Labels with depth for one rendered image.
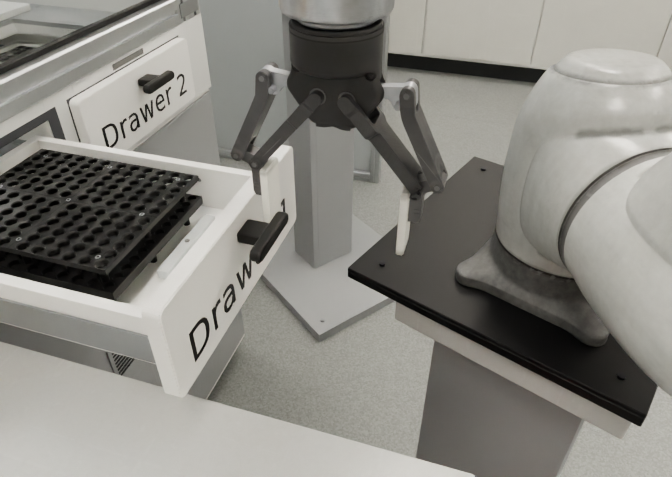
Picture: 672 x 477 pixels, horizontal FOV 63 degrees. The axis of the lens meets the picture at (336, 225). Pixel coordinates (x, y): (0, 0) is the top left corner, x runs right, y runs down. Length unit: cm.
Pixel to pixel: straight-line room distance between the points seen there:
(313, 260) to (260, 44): 92
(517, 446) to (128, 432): 50
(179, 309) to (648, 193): 38
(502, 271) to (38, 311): 49
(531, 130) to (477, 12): 277
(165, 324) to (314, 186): 121
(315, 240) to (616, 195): 133
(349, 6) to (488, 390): 53
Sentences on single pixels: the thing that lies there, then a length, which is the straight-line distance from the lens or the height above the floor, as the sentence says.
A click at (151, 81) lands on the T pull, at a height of 91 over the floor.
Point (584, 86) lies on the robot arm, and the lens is 56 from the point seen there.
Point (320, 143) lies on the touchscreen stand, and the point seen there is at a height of 50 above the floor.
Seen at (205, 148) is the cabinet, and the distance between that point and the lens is 118.
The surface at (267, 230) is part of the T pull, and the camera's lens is 54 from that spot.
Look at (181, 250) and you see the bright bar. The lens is 64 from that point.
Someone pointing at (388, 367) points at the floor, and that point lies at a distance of 159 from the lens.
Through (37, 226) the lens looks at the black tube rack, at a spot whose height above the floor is 90.
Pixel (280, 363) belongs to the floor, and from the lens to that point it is 160.
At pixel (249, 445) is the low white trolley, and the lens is 56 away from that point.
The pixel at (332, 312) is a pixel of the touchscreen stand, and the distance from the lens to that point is 168.
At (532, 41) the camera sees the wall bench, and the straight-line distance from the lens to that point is 336.
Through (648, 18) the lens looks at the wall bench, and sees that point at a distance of 338.
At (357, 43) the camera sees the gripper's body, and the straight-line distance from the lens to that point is 43.
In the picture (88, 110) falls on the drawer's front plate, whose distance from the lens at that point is 85.
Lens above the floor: 123
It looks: 36 degrees down
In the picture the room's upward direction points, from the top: straight up
